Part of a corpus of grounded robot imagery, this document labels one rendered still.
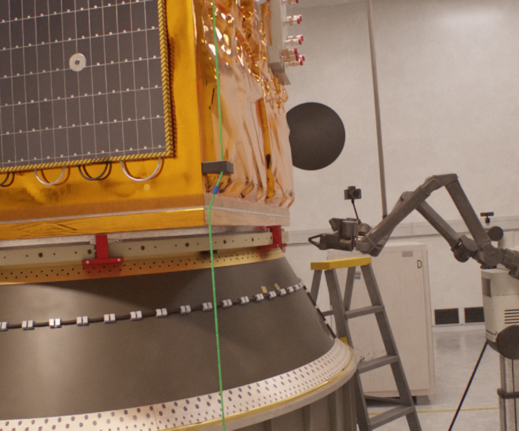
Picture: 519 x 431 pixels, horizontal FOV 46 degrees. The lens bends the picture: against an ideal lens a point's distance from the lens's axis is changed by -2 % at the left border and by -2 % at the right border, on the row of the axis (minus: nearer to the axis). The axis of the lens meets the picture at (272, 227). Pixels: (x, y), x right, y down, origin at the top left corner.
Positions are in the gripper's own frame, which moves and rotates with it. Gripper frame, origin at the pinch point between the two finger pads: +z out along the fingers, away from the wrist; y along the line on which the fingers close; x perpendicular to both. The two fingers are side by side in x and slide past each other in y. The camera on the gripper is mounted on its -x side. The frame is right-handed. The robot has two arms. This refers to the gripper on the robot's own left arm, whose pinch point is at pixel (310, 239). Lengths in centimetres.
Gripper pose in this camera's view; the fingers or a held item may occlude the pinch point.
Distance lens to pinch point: 271.9
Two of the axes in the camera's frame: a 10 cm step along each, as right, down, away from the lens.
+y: -4.6, 0.2, -8.9
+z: -8.8, -1.1, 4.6
